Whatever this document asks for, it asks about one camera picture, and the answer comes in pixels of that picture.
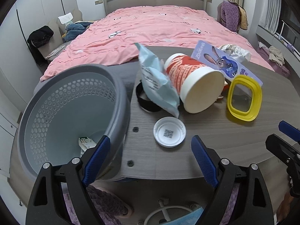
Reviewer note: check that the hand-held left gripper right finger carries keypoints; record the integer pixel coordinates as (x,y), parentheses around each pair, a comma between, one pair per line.
(201,157)

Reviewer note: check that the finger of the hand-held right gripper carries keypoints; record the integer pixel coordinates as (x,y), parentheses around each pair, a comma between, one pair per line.
(277,144)
(287,127)

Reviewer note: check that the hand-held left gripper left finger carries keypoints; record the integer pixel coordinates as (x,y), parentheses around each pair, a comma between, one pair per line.
(103,150)

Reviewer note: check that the white round plastic lid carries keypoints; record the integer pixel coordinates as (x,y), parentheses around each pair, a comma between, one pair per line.
(169,132)

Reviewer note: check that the yellow plastic lid frame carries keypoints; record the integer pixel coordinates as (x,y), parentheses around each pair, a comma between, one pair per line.
(232,107)

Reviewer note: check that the grey perforated plastic basket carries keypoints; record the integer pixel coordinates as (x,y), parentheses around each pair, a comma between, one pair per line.
(70,98)

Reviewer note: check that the red white paper cup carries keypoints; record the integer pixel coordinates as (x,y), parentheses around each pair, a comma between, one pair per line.
(187,75)

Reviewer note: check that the light blue plastic packet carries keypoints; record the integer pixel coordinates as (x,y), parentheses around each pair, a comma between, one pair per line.
(152,79)

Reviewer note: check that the purple rabbit print box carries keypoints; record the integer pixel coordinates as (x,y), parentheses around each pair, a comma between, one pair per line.
(211,56)

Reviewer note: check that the person's right forearm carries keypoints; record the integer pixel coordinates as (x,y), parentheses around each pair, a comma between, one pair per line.
(284,206)

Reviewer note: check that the small green white carton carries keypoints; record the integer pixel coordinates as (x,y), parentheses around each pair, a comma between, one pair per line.
(84,143)

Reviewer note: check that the purple plush slipper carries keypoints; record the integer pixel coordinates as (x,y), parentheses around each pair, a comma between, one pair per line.
(230,201)
(105,199)

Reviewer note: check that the blue face mask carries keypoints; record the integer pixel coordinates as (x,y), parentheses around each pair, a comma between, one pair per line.
(187,215)

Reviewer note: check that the white table base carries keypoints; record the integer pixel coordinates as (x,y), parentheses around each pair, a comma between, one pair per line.
(164,212)

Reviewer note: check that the beige crumpled cloth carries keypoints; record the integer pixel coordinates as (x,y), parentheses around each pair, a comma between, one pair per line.
(276,55)

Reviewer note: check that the grey bed sheet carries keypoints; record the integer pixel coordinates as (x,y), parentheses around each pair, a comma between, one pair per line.
(130,72)

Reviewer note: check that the crumpled white wrapper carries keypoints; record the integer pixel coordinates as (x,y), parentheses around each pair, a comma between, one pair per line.
(234,51)

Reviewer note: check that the white door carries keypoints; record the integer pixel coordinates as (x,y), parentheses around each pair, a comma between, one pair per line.
(7,126)

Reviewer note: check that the magazine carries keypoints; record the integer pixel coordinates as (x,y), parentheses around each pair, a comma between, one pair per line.
(54,52)

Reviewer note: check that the white sheer curtain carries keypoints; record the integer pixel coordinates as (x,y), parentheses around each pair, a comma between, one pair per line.
(271,9)

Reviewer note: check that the blue fleece blanket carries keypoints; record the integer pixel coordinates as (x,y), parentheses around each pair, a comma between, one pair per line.
(75,29)

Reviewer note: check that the bed with pink duvet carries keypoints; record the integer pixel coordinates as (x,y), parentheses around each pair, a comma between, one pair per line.
(152,28)

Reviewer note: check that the chair under purple garment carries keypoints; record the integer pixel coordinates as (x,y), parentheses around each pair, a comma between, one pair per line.
(219,14)

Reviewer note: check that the beige armchair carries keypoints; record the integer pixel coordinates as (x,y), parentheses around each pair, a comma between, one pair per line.
(76,16)

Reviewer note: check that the white towel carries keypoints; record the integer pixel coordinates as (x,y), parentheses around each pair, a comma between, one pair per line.
(65,18)

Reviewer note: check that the white wardrobe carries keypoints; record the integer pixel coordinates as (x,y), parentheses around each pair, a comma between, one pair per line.
(42,2)

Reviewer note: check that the white metal rail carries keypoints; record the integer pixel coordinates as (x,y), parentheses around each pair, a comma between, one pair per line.
(282,28)

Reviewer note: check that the wall switch panel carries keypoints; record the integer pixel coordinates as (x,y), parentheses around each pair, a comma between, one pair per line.
(99,2)

